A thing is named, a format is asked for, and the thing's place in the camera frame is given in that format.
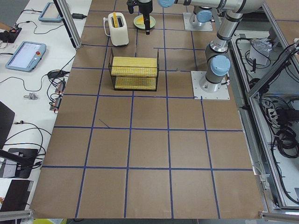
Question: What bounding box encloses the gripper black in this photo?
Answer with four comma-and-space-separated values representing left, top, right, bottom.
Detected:
137, 0, 153, 35

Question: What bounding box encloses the white toaster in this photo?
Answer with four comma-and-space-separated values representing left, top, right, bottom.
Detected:
108, 12, 129, 47

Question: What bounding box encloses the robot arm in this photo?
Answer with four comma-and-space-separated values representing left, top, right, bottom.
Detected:
158, 0, 264, 93
189, 6, 212, 27

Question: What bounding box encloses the toast slice in toaster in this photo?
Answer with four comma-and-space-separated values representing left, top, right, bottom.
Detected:
113, 12, 119, 28

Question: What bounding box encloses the triangular bread on plate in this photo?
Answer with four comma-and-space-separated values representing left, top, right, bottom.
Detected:
136, 17, 144, 25

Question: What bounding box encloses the green plate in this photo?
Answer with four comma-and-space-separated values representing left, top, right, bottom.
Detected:
133, 15, 156, 30

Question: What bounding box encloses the black power adapter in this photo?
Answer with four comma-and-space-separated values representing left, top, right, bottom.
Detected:
71, 13, 87, 20

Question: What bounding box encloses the far teach pendant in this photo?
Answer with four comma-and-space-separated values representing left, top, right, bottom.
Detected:
38, 2, 62, 23

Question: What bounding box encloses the teach pendant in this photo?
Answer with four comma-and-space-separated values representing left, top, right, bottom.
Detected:
5, 41, 47, 72
38, 2, 62, 23

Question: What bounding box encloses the near teach pendant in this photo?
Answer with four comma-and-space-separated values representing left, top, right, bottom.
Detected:
5, 41, 47, 72

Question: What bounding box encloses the black monitor stand base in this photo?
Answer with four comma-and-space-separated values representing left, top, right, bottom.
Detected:
0, 148, 38, 179

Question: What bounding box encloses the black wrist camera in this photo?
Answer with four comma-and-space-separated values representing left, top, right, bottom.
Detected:
127, 0, 138, 14

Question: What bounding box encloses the black wire basket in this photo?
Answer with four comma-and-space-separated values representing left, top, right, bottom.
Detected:
108, 48, 160, 92

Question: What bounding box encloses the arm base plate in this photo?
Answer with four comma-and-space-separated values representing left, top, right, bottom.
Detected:
183, 13, 213, 32
191, 71, 230, 100

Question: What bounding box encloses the aluminium frame post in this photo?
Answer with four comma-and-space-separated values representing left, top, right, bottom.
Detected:
53, 0, 82, 49

